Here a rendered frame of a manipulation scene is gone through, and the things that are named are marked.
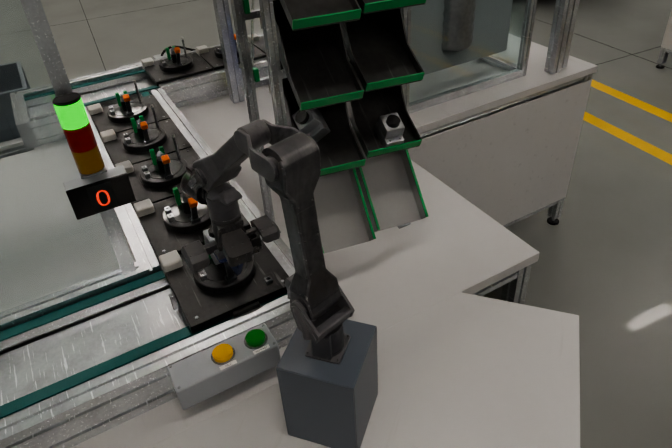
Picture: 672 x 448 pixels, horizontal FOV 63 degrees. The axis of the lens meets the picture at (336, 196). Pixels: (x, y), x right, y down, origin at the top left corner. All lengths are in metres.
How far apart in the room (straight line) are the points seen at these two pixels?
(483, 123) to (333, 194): 1.10
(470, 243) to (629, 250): 1.61
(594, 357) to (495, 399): 1.32
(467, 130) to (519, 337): 1.12
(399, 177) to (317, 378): 0.61
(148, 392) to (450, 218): 0.90
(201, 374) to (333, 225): 0.44
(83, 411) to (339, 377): 0.51
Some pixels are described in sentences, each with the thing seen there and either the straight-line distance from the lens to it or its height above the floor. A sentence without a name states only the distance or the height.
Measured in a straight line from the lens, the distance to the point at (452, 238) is 1.54.
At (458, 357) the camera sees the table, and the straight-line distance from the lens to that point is 1.26.
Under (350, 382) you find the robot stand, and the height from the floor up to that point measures 1.06.
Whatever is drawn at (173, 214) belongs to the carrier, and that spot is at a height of 0.99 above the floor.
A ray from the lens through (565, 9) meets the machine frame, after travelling 2.48.
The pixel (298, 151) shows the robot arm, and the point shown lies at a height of 1.45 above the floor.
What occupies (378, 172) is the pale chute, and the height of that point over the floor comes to 1.09.
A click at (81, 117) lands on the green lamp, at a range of 1.16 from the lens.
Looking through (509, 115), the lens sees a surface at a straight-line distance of 2.38.
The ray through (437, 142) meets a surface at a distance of 2.16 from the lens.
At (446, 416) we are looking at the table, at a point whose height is 0.86.
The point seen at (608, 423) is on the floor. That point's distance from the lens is 2.32.
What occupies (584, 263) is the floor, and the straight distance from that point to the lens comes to 2.89.
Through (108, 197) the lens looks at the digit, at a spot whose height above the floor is 1.20.
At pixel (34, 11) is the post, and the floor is 1.57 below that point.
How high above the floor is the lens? 1.83
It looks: 35 degrees down
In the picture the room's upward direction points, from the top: 4 degrees counter-clockwise
